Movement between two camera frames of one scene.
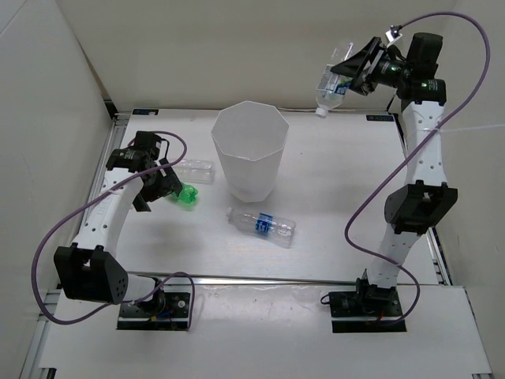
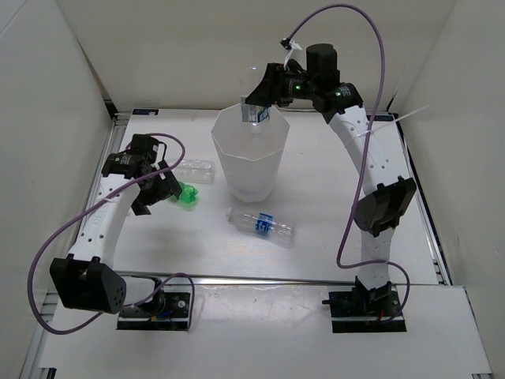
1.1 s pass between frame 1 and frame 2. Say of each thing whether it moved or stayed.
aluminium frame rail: stayed
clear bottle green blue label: moved
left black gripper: stayed
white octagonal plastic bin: stayed
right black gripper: moved
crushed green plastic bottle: stayed
